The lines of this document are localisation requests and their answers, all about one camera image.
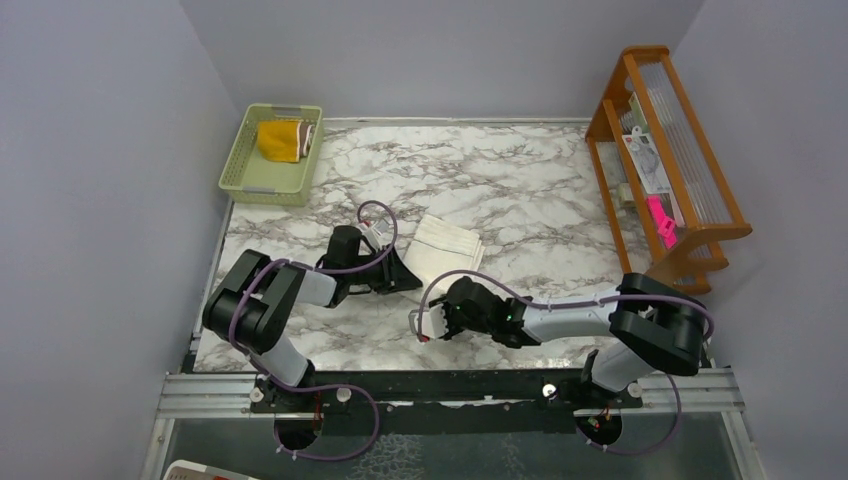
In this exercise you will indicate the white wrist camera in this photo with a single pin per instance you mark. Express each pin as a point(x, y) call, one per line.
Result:
point(379, 234)
point(428, 325)

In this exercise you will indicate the orange wooden rack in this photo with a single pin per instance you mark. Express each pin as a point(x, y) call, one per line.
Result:
point(645, 90)

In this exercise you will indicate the pink plastic item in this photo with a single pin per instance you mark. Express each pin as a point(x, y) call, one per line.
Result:
point(666, 217)

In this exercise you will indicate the cream white towel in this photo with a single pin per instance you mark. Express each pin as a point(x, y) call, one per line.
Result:
point(438, 247)

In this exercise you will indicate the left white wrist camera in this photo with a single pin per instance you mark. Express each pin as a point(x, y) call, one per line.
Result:
point(379, 234)

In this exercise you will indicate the green plastic basket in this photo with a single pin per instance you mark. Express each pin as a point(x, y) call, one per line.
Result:
point(248, 178)

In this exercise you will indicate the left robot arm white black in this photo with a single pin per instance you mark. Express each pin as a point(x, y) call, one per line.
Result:
point(251, 306)

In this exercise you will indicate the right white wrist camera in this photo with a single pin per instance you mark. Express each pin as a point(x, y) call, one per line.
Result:
point(428, 325)

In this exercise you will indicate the red white box corner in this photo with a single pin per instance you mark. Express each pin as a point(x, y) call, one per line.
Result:
point(187, 470)

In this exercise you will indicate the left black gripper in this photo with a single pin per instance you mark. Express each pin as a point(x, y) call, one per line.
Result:
point(395, 275)

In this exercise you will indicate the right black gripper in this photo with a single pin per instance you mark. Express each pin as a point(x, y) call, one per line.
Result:
point(452, 329)

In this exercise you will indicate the brown yellow bear towel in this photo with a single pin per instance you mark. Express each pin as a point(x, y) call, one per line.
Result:
point(285, 141)

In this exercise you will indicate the white packaged item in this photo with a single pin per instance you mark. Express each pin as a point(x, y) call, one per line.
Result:
point(647, 161)

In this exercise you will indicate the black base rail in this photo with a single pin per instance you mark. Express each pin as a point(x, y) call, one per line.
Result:
point(438, 402)

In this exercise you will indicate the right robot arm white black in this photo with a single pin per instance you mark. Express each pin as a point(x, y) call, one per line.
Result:
point(656, 328)

